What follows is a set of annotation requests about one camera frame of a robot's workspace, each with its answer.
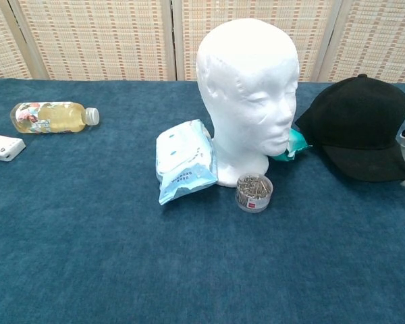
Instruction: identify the black baseball cap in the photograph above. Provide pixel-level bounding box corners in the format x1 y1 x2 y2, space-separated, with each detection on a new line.
295 74 405 183

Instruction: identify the white foam mannequin head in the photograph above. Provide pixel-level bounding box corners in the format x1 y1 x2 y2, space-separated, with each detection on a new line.
195 18 300 188

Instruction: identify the woven bamboo folding screen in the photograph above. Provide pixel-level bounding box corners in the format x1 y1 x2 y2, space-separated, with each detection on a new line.
0 0 405 84

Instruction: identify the green tissue pack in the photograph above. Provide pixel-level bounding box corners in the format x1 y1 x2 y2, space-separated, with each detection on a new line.
269 127 312 163

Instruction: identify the clear round pin box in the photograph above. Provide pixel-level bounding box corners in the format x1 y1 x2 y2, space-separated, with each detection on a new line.
236 173 274 213

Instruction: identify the light blue wet wipes pack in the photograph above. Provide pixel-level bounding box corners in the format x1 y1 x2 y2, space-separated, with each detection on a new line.
155 118 219 206

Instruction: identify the blue table cloth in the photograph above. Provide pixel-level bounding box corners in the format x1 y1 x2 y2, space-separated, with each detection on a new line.
0 78 405 324

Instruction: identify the tea bottle with white cap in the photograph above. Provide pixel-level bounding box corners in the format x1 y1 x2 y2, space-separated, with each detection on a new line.
9 101 101 134

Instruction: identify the small pink white box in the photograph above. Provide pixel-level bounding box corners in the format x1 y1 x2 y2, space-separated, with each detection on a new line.
0 134 27 163

